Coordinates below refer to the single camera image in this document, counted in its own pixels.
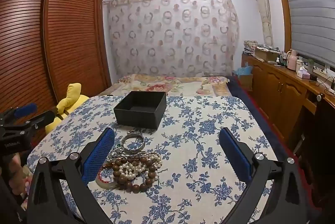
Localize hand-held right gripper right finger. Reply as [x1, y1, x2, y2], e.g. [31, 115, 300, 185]
[219, 127, 307, 224]

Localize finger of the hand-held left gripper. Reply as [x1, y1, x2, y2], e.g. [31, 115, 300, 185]
[16, 110, 57, 133]
[0, 103, 38, 125]

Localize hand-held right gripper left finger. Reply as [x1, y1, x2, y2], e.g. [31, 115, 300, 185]
[26, 127, 116, 224]

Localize red bead bracelet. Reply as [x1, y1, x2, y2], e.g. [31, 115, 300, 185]
[98, 166, 116, 184]

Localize green stone chain bracelet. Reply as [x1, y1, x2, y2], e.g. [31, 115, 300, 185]
[111, 144, 126, 160]

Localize pale jade bangle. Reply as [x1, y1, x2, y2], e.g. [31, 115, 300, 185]
[95, 172, 124, 191]

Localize white pearl bracelet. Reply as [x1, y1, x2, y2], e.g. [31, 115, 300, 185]
[115, 161, 147, 184]

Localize silver bangles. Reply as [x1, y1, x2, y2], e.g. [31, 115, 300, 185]
[121, 131, 146, 156]

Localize brown wooden bead bracelet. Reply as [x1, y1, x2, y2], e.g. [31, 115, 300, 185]
[112, 155, 161, 193]

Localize long pearl necklace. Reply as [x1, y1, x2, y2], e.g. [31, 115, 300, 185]
[136, 151, 164, 171]

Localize black storage box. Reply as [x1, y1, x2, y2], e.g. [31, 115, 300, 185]
[113, 91, 167, 130]

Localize person's left hand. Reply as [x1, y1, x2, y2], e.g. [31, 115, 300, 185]
[7, 157, 30, 196]

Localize yellow plush toy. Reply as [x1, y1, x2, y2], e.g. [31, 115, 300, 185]
[45, 83, 91, 134]

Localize blue floral tablecloth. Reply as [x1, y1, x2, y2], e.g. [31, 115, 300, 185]
[26, 95, 276, 224]

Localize dark blue bedspread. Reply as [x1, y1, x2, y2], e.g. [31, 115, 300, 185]
[225, 75, 290, 162]

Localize wooden sideboard cabinet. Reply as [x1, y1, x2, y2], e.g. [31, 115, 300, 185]
[241, 53, 335, 152]

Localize blue plastic bag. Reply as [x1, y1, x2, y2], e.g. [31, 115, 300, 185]
[233, 62, 253, 77]

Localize brown louvered wooden wardrobe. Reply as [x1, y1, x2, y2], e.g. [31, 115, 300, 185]
[0, 0, 113, 142]

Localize floral bed blanket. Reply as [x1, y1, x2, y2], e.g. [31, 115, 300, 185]
[98, 74, 231, 98]

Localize cardboard box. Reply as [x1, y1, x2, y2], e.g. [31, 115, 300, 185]
[254, 46, 281, 62]

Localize pink tissue box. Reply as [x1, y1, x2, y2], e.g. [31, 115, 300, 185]
[296, 67, 311, 80]

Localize stack of papers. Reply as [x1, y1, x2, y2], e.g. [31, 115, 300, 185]
[243, 40, 258, 56]

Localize pink thermos jug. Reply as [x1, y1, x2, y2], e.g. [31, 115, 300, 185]
[286, 49, 299, 70]

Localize beige tied curtain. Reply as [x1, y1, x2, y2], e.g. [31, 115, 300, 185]
[247, 0, 274, 48]

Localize grey window blind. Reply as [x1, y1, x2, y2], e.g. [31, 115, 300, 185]
[277, 0, 335, 68]

